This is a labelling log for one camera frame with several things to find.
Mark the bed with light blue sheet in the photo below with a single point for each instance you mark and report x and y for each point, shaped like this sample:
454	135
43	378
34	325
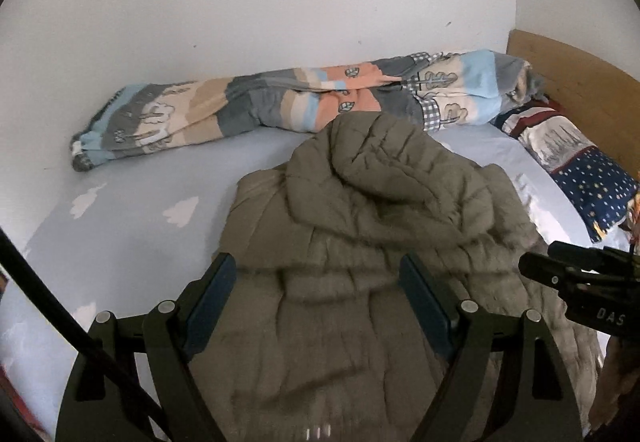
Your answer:
150	232

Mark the navy star print pillow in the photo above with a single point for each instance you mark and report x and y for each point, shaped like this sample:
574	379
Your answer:
580	162

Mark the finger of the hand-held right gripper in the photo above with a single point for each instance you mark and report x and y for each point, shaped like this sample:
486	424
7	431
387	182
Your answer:
545	272
580	252

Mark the orange plush toy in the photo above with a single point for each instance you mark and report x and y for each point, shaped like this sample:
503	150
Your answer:
635	217

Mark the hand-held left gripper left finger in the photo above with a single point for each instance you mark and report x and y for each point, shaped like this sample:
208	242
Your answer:
210	307

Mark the wooden headboard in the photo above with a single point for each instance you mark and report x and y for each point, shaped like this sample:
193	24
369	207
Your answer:
580	72

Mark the patchwork printed blanket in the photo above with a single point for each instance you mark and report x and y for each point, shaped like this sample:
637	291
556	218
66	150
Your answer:
250	107

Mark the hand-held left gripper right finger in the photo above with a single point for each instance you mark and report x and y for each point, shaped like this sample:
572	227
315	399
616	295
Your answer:
425	302

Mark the olive puffer jacket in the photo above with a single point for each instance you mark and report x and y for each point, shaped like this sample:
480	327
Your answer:
350	222

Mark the person's right forearm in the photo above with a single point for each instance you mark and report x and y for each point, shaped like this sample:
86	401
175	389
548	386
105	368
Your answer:
617	387

